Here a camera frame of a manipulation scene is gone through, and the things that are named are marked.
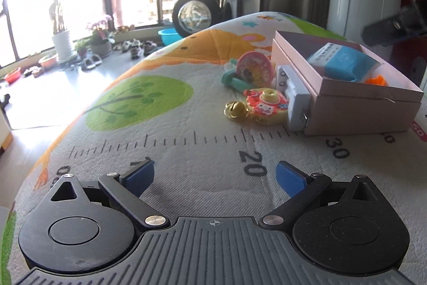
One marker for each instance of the blue tissue packet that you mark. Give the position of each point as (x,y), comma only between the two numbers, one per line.
(340,61)

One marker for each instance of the printed play mat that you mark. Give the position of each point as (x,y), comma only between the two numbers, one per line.
(166,104)

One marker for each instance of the blue basin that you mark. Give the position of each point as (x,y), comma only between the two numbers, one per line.
(168,36)

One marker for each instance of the brown sandals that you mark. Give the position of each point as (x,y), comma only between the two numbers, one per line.
(33,72)

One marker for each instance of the round pink toy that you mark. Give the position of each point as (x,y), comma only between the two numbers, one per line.
(253,68)

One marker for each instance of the white battery charger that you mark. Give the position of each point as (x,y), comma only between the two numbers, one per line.
(295,98)

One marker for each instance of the white slipper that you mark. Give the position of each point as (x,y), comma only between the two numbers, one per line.
(96,60)
(86,65)

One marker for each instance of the pink plant pot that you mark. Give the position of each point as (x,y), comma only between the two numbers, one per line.
(48,62)

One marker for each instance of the pink cardboard box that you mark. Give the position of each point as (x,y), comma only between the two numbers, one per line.
(353,114)

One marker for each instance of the pink yellow toy camera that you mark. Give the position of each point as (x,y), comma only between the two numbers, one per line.
(267,104)

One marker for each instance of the black furniture leg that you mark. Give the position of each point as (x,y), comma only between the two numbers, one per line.
(4,101)

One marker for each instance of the teal plastic toy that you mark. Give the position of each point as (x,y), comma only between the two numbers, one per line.
(233,82)

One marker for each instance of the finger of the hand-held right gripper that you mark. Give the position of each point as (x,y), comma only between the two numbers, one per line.
(380,29)

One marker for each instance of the orange plastic scoop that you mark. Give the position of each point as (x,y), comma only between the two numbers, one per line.
(376,81)

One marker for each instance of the small green potted plant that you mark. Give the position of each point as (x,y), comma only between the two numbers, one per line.
(81,53)

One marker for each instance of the gold bell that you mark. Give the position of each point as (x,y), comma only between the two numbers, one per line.
(235,109)

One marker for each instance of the flowering potted plant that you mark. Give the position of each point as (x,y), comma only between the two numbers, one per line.
(100,48)

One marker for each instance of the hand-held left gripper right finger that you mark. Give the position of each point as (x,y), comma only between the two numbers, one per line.
(292,178)

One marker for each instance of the grey shoe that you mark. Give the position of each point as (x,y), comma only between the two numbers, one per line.
(149,47)
(129,46)

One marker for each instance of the red planter basin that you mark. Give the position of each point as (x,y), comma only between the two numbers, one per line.
(12,76)

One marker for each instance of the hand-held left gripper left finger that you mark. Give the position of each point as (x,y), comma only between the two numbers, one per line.
(137,176)

